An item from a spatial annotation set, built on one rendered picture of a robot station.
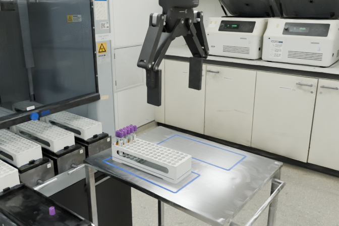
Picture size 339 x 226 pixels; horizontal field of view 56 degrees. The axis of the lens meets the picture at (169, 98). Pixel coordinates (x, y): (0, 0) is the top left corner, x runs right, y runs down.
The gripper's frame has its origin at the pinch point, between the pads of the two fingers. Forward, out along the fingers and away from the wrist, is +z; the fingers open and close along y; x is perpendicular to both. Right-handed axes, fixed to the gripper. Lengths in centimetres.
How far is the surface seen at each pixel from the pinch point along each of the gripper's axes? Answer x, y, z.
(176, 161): 19.0, 26.6, 34.8
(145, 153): 31, 24, 35
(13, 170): 58, -9, 37
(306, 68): 32, 215, 38
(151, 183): 23, 18, 41
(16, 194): 54, -11, 43
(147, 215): 86, 85, 127
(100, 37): 76, 44, 1
